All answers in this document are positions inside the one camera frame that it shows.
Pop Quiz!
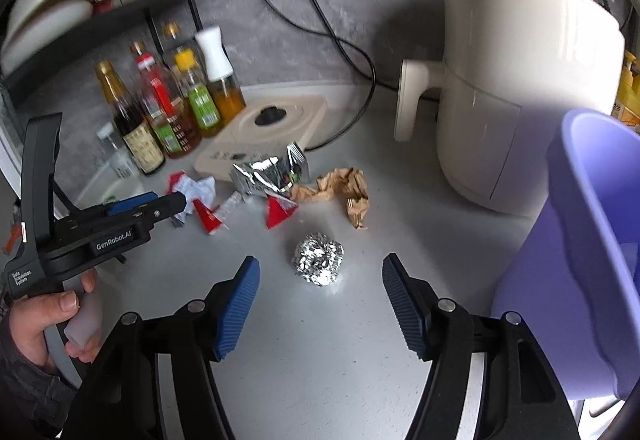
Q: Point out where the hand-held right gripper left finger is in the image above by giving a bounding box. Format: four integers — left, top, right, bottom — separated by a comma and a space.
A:
60, 255, 261, 440

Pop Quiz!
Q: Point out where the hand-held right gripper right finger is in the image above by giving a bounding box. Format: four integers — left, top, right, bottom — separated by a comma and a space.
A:
381, 253, 583, 440

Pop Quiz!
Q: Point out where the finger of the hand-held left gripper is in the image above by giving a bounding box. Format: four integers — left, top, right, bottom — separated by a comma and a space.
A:
112, 195, 187, 233
107, 192, 160, 217

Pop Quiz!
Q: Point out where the white red wrapper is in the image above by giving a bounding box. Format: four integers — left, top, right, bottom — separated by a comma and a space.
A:
167, 172, 217, 223

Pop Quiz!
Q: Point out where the aluminium foil ball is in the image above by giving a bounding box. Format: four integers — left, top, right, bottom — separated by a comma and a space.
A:
292, 232, 346, 289

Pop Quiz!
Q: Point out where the purple plastic bucket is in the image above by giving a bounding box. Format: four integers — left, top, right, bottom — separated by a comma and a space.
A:
490, 107, 640, 404

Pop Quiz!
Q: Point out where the person's left forearm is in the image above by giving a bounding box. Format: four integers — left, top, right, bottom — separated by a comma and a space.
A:
0, 302, 81, 440

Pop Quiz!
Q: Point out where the person's left hand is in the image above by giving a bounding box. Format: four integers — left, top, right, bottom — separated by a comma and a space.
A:
9, 292, 78, 371

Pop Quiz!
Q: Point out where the small clear white capped jar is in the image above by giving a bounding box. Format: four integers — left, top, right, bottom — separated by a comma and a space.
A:
95, 122, 144, 181

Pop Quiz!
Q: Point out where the red cone wrapper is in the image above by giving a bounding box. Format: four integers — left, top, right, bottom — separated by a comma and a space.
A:
192, 197, 227, 234

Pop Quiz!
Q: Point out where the dark soy sauce bottle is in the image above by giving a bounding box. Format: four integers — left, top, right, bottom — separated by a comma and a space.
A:
95, 60, 167, 177

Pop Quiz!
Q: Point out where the small silver wrapper strip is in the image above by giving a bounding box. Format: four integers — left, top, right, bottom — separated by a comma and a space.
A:
219, 192, 242, 222

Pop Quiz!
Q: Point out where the red capped oil bottle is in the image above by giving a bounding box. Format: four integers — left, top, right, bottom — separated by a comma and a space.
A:
135, 52, 204, 160

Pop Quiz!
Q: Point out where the red triangular wrapper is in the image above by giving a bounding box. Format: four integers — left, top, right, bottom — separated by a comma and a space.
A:
265, 194, 299, 229

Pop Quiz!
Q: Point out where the crumpled silver foil packet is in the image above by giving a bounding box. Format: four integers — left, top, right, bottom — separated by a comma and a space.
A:
229, 143, 309, 201

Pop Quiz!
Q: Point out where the yellow capped green label bottle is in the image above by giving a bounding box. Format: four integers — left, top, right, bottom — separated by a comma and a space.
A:
172, 48, 224, 137

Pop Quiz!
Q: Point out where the crumpled brown paper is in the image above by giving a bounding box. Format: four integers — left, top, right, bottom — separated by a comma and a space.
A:
289, 167, 371, 230

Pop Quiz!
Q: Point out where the gold capped brown bottle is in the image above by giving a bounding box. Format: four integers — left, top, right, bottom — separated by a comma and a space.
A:
129, 41, 153, 71

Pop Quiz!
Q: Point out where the white topped oil sprayer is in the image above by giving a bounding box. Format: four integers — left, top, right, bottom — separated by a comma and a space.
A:
193, 25, 247, 124

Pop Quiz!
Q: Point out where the white kitchen scale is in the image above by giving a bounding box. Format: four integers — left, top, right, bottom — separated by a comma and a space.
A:
192, 94, 329, 174

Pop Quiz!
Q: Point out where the gold capped clear bottle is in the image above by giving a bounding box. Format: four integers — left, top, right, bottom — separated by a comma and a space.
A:
162, 22, 194, 71

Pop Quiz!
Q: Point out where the black metal dish rack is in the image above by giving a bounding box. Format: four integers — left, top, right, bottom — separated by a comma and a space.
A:
0, 0, 206, 96

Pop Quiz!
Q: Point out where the white plate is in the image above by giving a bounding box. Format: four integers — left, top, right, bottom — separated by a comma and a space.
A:
0, 0, 97, 74

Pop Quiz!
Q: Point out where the white air fryer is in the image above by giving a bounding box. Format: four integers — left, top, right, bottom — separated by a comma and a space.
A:
393, 0, 629, 219

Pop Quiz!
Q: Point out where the yellow detergent bottle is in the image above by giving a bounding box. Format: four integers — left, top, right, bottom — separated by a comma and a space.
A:
613, 50, 640, 134

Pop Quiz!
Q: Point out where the black power cable with plug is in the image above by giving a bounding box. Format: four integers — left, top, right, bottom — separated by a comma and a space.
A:
236, 0, 377, 152
284, 0, 442, 103

